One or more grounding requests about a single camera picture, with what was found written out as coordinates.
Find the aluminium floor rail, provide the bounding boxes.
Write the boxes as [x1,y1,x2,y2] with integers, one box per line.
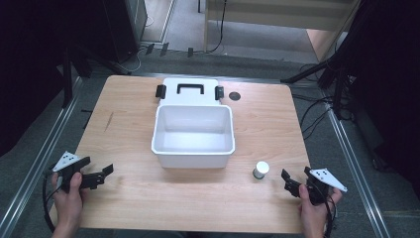
[0,75,84,238]
[325,98,393,238]

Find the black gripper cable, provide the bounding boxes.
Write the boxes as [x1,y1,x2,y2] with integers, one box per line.
[313,182,339,238]
[42,167,64,233]

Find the black metal stand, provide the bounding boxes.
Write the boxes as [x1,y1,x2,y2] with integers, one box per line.
[61,49,74,109]

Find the white plastic storage box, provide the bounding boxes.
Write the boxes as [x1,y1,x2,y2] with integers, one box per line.
[151,77,237,170]

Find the black floor cables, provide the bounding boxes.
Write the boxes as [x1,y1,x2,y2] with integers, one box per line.
[291,62,335,141]

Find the black cabinet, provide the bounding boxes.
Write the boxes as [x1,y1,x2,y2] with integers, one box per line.
[98,0,149,64]

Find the hanging black cable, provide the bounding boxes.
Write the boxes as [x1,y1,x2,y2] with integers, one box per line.
[197,0,229,55]

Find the small white-capped jar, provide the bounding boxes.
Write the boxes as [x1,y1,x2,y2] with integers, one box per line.
[252,161,270,180]

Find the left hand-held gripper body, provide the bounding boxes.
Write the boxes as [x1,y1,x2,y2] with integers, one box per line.
[52,151,92,194]

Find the light wooden furniture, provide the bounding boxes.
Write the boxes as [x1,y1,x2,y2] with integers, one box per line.
[203,0,362,63]

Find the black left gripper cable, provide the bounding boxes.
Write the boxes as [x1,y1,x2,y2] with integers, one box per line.
[42,167,64,233]

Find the white floor cable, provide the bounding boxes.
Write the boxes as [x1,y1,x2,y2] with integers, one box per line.
[114,46,144,74]

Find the person's left hand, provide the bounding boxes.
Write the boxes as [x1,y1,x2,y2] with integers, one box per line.
[50,171,88,232]

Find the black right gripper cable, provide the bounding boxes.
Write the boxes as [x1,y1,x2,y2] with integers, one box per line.
[313,182,339,238]

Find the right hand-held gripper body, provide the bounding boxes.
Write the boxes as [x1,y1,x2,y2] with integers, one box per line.
[303,166,349,206]

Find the black tripod stand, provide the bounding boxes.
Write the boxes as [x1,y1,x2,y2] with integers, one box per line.
[280,0,365,121]

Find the person's right hand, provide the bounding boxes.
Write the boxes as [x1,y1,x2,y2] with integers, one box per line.
[298,183,344,232]

